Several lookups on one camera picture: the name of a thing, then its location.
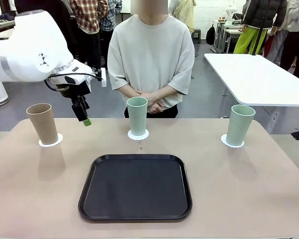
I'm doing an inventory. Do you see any dark step stool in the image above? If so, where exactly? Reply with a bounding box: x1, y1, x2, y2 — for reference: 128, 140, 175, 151
192, 28, 202, 45

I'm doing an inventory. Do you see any bystander in beige jacket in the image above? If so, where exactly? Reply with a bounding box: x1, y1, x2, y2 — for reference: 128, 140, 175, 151
266, 26, 290, 66

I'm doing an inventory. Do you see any person's right forearm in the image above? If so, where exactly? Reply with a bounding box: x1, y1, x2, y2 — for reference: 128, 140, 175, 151
119, 84, 138, 97

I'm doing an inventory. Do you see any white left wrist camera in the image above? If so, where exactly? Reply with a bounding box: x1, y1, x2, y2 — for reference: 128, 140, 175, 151
94, 67, 107, 88

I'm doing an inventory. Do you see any person in beige shirt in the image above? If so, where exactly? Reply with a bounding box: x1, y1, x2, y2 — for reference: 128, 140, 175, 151
107, 0, 195, 119

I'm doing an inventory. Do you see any white background workbench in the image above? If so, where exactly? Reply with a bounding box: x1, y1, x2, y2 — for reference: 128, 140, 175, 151
212, 19, 272, 53

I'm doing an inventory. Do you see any brown paper cup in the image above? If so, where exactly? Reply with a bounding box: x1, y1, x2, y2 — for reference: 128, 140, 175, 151
26, 103, 58, 145

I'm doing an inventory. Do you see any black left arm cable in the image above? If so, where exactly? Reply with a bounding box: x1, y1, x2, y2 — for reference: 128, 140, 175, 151
44, 72, 102, 92

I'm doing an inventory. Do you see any black plastic serving tray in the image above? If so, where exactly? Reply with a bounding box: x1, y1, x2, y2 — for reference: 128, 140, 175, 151
78, 153, 193, 224

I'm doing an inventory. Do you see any bystander in red plaid shirt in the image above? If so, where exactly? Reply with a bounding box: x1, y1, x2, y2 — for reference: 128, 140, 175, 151
69, 0, 109, 72

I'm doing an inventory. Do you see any bystander in lime trousers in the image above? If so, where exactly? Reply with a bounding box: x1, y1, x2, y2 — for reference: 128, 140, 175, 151
233, 0, 288, 54

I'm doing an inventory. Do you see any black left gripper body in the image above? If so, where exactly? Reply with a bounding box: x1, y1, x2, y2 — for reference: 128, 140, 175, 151
61, 80, 92, 100

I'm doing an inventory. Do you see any person's left forearm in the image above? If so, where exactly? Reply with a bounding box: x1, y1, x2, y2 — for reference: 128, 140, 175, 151
151, 86, 181, 100

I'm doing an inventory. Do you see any person's left hand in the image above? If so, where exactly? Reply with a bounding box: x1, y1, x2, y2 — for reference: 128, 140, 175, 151
134, 90, 155, 100

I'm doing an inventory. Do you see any red bag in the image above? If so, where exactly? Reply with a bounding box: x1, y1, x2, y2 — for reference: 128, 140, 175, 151
263, 34, 274, 57

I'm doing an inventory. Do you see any person's right hand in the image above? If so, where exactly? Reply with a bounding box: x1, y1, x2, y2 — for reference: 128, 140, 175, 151
147, 98, 166, 115

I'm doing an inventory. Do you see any bystander in blue plaid shirt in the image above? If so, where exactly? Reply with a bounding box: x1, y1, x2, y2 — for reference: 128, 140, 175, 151
99, 0, 123, 33

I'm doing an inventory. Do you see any white background desk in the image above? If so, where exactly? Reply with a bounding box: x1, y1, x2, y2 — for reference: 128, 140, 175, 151
0, 19, 16, 34

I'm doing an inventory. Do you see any black tripod pole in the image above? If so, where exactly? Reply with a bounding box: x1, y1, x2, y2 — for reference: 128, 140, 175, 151
250, 24, 264, 56

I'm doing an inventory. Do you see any large white folding table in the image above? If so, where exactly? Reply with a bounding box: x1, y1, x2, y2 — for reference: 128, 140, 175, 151
203, 53, 299, 119

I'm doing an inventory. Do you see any white scalloped paper coaster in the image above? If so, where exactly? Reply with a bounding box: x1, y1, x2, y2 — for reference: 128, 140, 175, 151
220, 133, 245, 149
38, 133, 65, 148
127, 128, 150, 140

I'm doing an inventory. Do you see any pale green plastic cup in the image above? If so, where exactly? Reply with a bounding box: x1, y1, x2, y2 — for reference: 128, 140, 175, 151
126, 97, 149, 136
225, 104, 256, 146

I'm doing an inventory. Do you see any black backpack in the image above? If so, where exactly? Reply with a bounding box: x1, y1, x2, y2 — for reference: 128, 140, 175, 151
205, 23, 216, 46

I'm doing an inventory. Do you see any bystander in cream hoodie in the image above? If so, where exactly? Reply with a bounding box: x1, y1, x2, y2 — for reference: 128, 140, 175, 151
168, 0, 195, 32

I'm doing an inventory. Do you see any white height-adjustable desk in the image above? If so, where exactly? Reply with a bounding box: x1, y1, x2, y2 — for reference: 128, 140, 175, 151
0, 29, 15, 41

